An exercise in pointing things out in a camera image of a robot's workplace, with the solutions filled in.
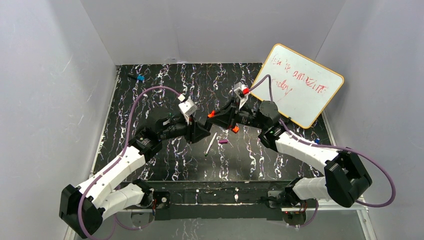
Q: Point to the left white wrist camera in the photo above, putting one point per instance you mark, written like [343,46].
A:
[187,108]

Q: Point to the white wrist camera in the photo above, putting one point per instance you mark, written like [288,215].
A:
[241,92]
[187,108]

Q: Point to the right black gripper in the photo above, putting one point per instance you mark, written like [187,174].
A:
[234,114]

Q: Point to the whiteboard with orange frame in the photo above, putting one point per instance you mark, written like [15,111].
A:
[300,87]

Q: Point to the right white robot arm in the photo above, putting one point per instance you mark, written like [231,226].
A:
[344,179]

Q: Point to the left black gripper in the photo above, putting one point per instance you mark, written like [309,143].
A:
[193,131]

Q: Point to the orange black highlighter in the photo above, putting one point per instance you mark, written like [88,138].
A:
[212,114]

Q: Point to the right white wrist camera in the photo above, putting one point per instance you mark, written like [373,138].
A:
[241,92]

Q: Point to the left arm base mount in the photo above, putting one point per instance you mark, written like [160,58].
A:
[145,213]

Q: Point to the blue capped black marker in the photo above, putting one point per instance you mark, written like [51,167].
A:
[136,77]

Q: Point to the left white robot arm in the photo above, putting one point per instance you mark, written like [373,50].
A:
[84,207]

